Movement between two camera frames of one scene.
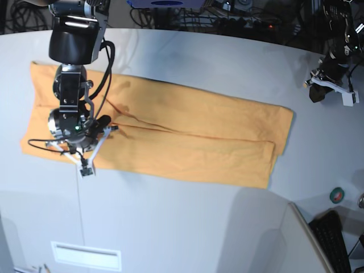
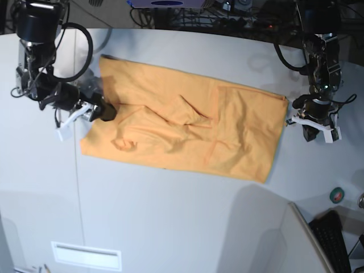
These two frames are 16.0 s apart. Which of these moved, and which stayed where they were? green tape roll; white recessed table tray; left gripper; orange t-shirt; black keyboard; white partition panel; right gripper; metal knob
Moved: right gripper; left gripper; orange t-shirt
Stayed: black keyboard; white partition panel; green tape roll; white recessed table tray; metal knob
